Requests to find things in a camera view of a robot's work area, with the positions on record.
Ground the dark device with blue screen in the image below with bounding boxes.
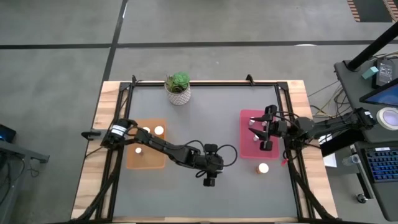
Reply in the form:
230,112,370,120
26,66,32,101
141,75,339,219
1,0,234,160
0,123,17,143

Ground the black electronic device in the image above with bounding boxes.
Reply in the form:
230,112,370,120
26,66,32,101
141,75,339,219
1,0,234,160
372,58,396,88

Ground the black slanted pole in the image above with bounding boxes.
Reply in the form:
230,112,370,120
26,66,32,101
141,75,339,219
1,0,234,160
346,21,398,72

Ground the small teal box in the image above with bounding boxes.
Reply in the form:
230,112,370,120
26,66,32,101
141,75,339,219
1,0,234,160
361,66,379,80

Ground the translucent pink plastic bin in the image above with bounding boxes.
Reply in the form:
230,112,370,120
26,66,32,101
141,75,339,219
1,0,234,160
239,108,281,161

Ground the dark mat with striped edge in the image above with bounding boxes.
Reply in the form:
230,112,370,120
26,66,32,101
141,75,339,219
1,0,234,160
347,0,398,23

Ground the white tape roll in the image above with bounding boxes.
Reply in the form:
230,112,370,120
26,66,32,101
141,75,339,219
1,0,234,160
376,106,398,131

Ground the dark grey side desk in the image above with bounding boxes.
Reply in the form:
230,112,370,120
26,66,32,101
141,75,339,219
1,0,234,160
334,58,398,144

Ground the translucent orange plastic bin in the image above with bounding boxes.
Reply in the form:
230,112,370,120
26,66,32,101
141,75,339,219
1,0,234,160
126,118,167,170

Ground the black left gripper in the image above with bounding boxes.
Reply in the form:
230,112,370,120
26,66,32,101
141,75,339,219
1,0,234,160
198,143,225,187

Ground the grey table mat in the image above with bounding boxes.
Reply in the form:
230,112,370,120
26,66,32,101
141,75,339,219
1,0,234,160
113,86,299,218

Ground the succulent in white patterned pot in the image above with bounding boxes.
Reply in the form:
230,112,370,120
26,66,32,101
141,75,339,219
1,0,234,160
164,72,192,106

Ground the tablet with blue screen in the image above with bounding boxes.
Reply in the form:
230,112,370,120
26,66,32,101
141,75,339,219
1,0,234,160
359,81,398,107

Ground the black aluminium table frame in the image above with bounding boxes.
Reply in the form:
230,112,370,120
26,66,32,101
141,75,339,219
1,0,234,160
74,80,335,223

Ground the grey metal bench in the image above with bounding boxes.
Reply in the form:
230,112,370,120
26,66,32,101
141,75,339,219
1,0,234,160
0,139,50,224

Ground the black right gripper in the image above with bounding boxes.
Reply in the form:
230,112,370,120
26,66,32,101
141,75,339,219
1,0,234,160
249,105,289,151

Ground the white paper sheet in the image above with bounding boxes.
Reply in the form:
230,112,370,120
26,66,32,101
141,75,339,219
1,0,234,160
323,152,338,169

